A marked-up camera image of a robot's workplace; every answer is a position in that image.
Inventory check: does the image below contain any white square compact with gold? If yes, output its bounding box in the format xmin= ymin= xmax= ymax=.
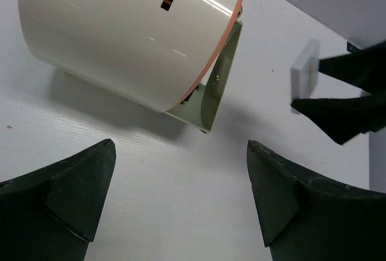
xmin=290 ymin=39 xmax=320 ymax=101

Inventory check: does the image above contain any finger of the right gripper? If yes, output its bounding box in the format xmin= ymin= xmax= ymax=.
xmin=319 ymin=42 xmax=385 ymax=94
xmin=291 ymin=92 xmax=385 ymax=145

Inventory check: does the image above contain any pale green bottom drawer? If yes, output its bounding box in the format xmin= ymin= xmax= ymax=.
xmin=166 ymin=20 xmax=242 ymax=134

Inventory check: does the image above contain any cream round drawer organizer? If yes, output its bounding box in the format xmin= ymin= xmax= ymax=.
xmin=18 ymin=0 xmax=243 ymax=112

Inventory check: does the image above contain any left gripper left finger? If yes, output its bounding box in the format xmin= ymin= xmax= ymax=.
xmin=1 ymin=139 xmax=116 ymax=260

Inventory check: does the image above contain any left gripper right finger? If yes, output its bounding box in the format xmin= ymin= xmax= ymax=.
xmin=247 ymin=140 xmax=385 ymax=260

